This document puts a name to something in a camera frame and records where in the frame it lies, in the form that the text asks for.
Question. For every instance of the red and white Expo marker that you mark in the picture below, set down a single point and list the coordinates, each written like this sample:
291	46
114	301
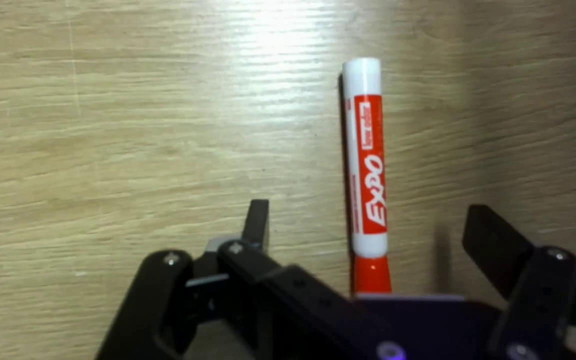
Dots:
369	166

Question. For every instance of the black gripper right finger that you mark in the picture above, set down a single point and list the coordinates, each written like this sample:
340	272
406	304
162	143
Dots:
541	293

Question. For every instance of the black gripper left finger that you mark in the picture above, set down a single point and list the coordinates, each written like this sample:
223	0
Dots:
260	287

